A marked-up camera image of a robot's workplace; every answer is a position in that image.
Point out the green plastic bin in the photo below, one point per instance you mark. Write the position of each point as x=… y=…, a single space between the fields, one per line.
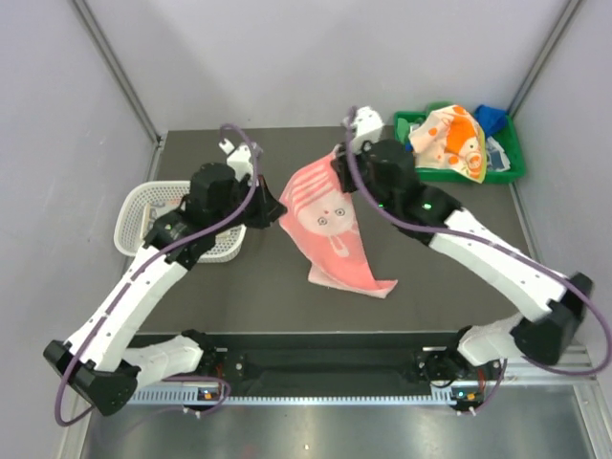
x=506 y=137

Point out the pink striped towel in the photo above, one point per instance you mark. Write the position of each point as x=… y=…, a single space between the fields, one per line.
x=322 y=222

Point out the grey slotted cable duct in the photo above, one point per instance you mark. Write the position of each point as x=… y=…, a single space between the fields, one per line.
x=209 y=395

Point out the colourful rabbit print towel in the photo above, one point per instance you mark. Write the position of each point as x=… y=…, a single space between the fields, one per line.
x=153 y=211

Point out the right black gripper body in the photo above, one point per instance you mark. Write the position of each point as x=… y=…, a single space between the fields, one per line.
x=380 y=196

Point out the white perforated plastic basket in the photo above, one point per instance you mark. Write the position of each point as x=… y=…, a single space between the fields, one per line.
x=127 y=237

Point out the blue white patterned cloth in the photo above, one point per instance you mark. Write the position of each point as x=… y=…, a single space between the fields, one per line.
x=497 y=160

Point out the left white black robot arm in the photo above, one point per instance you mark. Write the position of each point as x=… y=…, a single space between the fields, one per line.
x=97 y=361

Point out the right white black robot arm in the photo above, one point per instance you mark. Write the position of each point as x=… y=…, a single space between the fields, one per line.
x=550 y=306

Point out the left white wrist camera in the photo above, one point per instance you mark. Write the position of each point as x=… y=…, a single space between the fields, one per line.
x=239 y=158

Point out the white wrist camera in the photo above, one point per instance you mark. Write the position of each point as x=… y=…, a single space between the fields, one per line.
x=239 y=158
x=365 y=124

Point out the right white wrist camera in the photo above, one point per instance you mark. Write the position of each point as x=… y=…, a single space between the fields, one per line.
x=365 y=124

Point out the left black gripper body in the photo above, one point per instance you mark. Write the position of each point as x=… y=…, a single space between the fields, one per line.
x=255 y=214

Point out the orange cream patterned towel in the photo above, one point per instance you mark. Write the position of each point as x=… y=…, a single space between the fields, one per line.
x=450 y=140

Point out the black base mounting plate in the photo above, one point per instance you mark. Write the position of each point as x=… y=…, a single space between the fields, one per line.
x=330 y=359

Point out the green cloth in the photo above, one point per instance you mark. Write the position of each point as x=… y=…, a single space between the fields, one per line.
x=436 y=105

